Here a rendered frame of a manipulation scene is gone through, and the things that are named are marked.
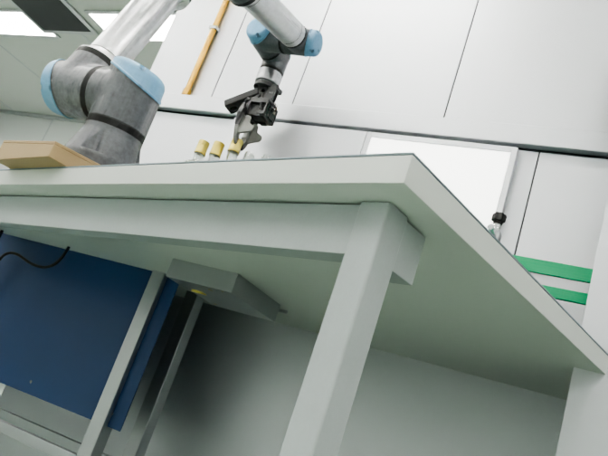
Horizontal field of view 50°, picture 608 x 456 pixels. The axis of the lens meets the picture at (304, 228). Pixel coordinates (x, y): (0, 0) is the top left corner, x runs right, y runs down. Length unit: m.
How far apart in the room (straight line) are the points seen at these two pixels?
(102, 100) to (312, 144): 0.83
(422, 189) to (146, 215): 0.48
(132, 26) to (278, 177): 0.82
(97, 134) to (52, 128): 6.36
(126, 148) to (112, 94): 0.11
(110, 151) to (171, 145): 1.02
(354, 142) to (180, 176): 1.08
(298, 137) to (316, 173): 1.28
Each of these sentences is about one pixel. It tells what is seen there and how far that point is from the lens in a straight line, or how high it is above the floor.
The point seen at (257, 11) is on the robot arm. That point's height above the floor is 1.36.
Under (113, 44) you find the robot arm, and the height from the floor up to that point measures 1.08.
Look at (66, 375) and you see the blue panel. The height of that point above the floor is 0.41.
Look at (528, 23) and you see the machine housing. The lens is 2.07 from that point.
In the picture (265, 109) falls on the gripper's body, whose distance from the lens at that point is 1.90.
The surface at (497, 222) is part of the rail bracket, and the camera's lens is 1.40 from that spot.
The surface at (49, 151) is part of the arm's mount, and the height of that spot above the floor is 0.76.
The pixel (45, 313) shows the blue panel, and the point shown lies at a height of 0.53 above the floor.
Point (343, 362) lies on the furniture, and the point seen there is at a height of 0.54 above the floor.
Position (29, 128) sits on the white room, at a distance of 7.89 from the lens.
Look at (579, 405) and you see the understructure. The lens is 1.23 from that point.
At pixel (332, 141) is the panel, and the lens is 1.94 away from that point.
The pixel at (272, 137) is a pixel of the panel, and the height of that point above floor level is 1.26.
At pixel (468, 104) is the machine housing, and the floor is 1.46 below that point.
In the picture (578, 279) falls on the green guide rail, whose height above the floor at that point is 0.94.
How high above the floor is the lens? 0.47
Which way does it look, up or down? 17 degrees up
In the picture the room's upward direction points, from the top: 19 degrees clockwise
